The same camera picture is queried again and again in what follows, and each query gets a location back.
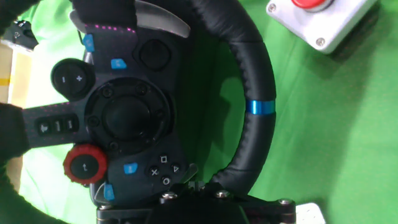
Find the green cloth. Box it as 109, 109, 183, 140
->
17, 0, 398, 224

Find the black leather steering wheel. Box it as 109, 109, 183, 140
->
0, 0, 277, 224

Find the silver kitchen scale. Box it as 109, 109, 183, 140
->
294, 202, 326, 224

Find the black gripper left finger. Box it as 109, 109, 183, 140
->
95, 191, 187, 224

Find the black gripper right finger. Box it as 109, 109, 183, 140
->
214, 190, 296, 224

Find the grey box large red button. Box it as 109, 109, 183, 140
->
266, 0, 379, 55

